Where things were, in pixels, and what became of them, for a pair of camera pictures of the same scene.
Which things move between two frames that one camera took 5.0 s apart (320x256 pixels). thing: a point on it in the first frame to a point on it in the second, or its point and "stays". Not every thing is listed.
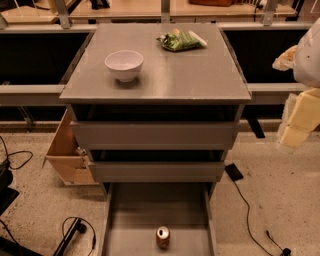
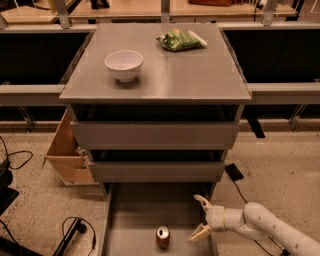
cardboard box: [69, 161] stays
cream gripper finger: [300, 116] to [200, 232]
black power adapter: [234, 172] stays
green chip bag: [178, 39] stays
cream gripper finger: [286, 60] to [205, 203]
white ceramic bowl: [125, 64] stays
